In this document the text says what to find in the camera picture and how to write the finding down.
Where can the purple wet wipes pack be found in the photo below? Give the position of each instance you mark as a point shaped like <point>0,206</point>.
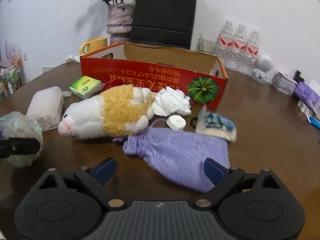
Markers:
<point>308,96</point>

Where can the small white round cap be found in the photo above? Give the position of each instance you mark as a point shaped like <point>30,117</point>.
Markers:
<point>176,122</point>

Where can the right water bottle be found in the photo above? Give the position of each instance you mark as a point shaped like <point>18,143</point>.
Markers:
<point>249,55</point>

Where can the small grey tin box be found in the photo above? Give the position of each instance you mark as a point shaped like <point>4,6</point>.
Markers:
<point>284,84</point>

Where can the purple knitted drawstring pouch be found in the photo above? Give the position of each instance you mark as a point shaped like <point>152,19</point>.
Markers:
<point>178,155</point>

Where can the water bottle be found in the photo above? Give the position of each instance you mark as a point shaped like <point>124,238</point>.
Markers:
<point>238,46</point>
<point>224,41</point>
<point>249,55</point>

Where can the red cardboard pumpkin box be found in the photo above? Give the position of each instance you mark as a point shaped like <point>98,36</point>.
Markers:
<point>200,76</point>

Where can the clear glass cup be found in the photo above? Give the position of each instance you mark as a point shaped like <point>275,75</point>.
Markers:
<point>206,46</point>

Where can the yellow ceramic mug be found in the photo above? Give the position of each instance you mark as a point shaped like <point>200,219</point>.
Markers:
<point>93,44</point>

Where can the crumpled white paper by mug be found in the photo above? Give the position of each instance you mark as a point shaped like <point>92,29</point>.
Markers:
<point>72,58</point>

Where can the black paper shopping bag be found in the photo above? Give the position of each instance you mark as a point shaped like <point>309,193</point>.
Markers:
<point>163,22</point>

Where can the blue white snack packet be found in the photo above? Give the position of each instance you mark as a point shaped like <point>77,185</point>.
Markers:
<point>215,125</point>

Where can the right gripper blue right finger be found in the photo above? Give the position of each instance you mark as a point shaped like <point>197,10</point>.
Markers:
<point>214,171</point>

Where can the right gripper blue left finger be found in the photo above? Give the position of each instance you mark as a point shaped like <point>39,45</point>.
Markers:
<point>104,170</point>

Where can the white tissue ball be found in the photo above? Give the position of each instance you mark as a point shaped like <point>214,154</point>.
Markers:
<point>170,101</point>

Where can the iridescent plastic bag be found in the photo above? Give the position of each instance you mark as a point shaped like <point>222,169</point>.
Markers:
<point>17,125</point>

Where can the green tissue pack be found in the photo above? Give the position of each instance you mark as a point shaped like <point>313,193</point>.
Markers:
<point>85,87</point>

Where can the middle water bottle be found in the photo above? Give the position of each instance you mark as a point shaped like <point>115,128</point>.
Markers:
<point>238,46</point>

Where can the left water bottle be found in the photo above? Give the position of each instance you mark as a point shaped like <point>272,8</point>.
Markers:
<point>224,41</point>

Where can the white and tan plush toy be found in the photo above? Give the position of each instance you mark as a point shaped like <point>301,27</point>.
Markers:
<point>119,111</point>

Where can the blue tube on table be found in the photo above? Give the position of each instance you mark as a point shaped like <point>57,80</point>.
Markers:
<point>314,121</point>

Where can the small white robot figurine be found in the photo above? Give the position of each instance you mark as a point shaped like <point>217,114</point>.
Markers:
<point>262,66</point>

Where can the purple textured vase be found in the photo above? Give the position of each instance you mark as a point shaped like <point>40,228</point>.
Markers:
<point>119,22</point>

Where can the translucent plastic storage box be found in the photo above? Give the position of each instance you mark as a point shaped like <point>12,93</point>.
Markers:
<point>46,108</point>

